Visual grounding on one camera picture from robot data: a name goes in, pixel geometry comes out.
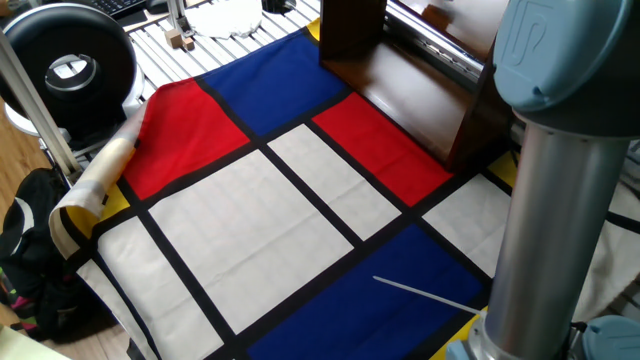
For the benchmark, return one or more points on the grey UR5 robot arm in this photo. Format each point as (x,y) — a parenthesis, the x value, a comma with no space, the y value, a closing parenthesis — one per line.
(560,200)

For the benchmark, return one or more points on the dark brown wooden shelf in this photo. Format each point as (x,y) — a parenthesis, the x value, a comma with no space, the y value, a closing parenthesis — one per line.
(415,100)

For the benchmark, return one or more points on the black round object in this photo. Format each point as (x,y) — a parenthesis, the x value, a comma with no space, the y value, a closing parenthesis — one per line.
(277,5)

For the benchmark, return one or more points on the Mondrian pattern tablecloth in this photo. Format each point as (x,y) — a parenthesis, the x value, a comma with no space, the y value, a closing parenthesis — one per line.
(250,235)

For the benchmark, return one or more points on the white zip tie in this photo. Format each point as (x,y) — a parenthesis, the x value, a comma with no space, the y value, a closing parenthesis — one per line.
(430,296)

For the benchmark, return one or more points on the white crumpled cloth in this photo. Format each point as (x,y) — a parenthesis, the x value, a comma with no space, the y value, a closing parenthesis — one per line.
(225,17)

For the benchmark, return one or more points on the tiny wooden block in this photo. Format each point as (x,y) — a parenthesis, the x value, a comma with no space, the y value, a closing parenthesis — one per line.
(188,44)

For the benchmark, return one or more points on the small wooden block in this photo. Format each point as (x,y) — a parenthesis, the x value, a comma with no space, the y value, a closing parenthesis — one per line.
(173,38)

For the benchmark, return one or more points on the aluminium upright profile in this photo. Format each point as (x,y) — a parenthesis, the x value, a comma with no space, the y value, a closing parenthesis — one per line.
(176,12)

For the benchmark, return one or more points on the black keyboard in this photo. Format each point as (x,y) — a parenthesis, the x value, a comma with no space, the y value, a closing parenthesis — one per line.
(117,5)

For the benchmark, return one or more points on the black backpack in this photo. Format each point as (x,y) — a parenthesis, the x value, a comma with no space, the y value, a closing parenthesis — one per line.
(35,240)

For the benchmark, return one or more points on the pale green sheet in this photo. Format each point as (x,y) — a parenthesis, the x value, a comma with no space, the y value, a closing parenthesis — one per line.
(20,347)

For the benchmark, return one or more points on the aluminium frame post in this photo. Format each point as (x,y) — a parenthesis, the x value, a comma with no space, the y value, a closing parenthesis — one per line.
(35,105)

